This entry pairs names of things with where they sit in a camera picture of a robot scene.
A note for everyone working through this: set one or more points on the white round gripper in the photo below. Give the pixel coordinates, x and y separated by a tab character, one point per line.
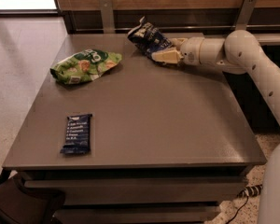
189	51

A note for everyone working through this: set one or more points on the blue chip bag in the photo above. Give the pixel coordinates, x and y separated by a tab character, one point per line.
148	38

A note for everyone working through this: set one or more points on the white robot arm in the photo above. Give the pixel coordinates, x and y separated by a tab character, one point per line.
239	52

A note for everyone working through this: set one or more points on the green chip bag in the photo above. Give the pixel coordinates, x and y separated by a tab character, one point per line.
84	66

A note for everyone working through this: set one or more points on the blue rxbar blueberry bar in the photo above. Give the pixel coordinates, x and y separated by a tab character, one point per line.
78	135

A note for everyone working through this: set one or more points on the grey side shelf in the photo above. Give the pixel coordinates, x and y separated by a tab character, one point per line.
268	39

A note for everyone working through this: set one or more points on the grey drawer cabinet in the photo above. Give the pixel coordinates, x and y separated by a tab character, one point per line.
147	122

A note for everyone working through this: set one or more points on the upper grey drawer front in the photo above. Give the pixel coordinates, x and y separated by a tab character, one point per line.
144	190

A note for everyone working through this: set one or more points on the grey drawer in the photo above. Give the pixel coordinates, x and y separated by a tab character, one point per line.
142	215
144	190

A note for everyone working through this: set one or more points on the white power strip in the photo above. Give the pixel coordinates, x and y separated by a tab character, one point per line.
250	191

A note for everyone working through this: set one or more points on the lower grey drawer front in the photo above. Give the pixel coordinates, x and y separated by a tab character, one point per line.
142	215

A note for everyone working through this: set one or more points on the dark brown chair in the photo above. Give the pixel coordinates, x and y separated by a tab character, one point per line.
19	205

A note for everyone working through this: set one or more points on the right metal wall bracket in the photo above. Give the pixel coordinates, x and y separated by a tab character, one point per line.
244	14

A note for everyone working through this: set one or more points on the metal wall bracket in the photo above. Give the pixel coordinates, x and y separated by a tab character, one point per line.
107	16
244	14

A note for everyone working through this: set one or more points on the left metal wall bracket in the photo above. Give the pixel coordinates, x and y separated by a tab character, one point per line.
107	16

